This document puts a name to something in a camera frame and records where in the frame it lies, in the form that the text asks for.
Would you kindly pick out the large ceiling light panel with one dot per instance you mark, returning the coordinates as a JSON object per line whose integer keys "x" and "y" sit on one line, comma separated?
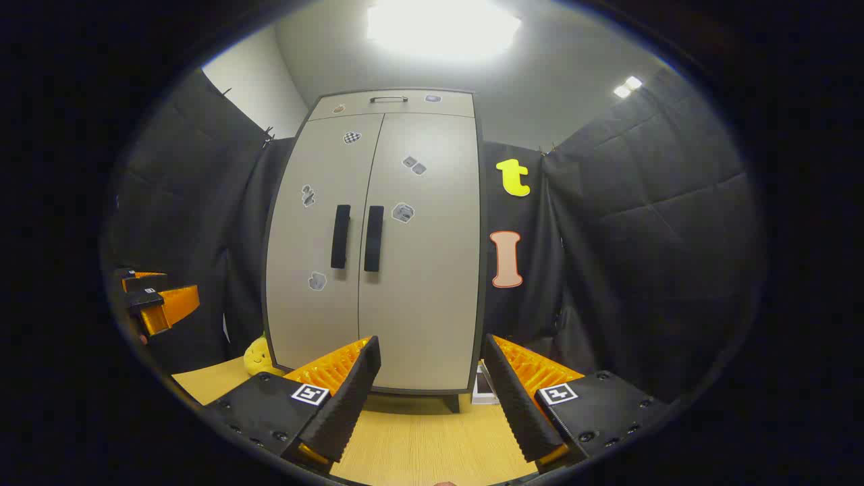
{"x": 442, "y": 27}

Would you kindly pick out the yellow plush toy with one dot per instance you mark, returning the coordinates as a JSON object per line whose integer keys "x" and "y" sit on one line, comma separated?
{"x": 258, "y": 358}

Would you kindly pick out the black backdrop cloth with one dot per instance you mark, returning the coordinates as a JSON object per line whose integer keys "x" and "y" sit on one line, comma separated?
{"x": 641, "y": 236}

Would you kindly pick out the small ceiling light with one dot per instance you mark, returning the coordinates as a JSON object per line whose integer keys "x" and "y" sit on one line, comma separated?
{"x": 628, "y": 86}

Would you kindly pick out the white-framed book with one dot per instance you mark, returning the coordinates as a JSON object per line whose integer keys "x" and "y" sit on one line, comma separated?
{"x": 483, "y": 385}

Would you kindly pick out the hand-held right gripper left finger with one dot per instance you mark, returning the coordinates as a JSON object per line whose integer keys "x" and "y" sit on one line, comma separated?
{"x": 351, "y": 391}

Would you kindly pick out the grey cabinet door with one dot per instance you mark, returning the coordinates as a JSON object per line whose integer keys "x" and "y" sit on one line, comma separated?
{"x": 432, "y": 304}
{"x": 304, "y": 236}

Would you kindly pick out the grey double-door shoe cabinet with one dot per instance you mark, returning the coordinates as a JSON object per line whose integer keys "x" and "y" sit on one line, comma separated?
{"x": 418, "y": 304}

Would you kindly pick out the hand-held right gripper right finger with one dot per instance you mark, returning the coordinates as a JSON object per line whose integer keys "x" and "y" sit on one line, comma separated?
{"x": 516, "y": 398}

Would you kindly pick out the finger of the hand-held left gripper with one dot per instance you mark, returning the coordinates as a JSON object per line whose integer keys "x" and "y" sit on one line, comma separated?
{"x": 145, "y": 280}
{"x": 169, "y": 307}

